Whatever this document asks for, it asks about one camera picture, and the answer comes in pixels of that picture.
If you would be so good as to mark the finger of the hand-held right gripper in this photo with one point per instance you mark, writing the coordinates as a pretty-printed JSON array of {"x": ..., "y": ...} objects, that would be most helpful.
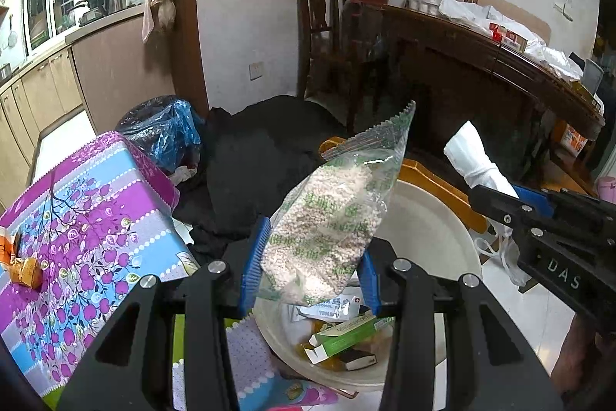
[
  {"x": 500, "y": 209},
  {"x": 536, "y": 201}
]

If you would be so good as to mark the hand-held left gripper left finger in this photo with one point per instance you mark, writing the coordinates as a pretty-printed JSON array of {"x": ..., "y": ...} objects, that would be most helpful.
[{"x": 255, "y": 257}]

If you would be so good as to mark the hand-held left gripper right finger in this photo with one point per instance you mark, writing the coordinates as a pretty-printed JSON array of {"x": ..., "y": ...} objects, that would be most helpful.
[{"x": 368, "y": 283}]

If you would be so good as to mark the white printed packet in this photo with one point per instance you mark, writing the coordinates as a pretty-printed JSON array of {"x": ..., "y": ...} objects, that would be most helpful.
[{"x": 327, "y": 307}]

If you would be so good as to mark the green cardboard box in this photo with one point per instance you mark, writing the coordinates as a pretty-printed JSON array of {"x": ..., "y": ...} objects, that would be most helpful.
[{"x": 353, "y": 334}]

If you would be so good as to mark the white plastic wrapper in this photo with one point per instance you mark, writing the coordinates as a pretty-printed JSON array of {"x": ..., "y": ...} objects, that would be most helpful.
[{"x": 476, "y": 156}]

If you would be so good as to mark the white plastic basin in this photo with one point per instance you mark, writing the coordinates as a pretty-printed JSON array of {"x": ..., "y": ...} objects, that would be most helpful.
[{"x": 433, "y": 223}]

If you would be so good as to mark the clear bag of grains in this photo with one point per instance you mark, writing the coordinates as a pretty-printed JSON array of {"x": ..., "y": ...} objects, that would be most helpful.
[{"x": 332, "y": 218}]

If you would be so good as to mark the black and white small box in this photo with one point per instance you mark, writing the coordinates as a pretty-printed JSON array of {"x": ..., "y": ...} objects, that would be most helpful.
[{"x": 358, "y": 360}]

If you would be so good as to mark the person's right forearm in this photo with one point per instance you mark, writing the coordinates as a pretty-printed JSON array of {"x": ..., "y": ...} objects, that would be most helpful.
[{"x": 577, "y": 353}]

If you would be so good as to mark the black lined trash bin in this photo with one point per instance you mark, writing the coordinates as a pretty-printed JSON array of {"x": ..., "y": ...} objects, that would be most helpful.
[{"x": 142, "y": 117}]

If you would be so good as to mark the pink bottle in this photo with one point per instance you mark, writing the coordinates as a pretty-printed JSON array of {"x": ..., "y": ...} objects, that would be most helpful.
[{"x": 607, "y": 190}]

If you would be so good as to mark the orange and white box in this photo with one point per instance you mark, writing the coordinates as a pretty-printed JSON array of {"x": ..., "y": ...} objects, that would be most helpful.
[{"x": 573, "y": 137}]

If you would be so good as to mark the orange wooden stool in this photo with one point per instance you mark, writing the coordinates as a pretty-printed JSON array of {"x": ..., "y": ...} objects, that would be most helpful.
[{"x": 423, "y": 180}]

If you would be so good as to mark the black cloth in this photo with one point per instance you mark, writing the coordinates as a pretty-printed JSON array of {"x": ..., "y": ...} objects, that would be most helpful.
[{"x": 260, "y": 160}]

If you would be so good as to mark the white crumpled paper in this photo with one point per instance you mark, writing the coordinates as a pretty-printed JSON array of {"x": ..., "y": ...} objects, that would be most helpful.
[{"x": 184, "y": 173}]

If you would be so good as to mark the grey box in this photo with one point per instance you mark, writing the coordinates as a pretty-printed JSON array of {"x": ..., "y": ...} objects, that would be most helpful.
[{"x": 592, "y": 76}]

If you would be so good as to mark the crumpled white plastic bag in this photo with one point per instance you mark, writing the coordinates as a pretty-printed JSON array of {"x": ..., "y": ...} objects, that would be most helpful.
[{"x": 553, "y": 59}]

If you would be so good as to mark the dark wooden table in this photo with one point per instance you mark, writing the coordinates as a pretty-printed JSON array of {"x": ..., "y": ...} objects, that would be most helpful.
[{"x": 457, "y": 69}]

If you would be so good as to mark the blue plastic bag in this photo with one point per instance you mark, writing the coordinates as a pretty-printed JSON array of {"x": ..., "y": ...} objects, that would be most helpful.
[{"x": 175, "y": 131}]

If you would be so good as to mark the purple floral tablecloth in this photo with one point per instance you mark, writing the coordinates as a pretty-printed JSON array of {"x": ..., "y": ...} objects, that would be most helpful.
[{"x": 96, "y": 218}]

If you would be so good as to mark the red boxes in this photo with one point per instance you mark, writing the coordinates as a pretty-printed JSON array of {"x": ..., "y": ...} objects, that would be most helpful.
[{"x": 507, "y": 36}]

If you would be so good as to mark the brown cardboard board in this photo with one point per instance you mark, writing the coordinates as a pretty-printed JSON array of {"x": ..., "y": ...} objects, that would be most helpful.
[{"x": 524, "y": 23}]

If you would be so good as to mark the white plastic bags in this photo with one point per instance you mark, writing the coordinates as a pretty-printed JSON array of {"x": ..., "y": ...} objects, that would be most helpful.
[{"x": 467, "y": 14}]

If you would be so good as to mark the orange brown wrapper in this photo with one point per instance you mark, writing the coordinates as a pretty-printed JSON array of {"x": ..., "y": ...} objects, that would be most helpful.
[{"x": 26, "y": 272}]

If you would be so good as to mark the beige kitchen cabinet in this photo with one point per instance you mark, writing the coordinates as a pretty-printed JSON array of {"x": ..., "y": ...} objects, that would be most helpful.
[{"x": 110, "y": 74}]

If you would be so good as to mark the orange packet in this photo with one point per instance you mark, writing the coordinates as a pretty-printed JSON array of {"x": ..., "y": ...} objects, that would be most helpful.
[{"x": 7, "y": 249}]

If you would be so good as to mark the dark wooden chair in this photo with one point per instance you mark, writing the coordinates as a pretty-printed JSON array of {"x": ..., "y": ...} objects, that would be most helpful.
[{"x": 313, "y": 6}]

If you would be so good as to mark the white wall socket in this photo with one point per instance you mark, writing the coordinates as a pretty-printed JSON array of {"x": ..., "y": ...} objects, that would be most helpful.
[{"x": 257, "y": 70}]

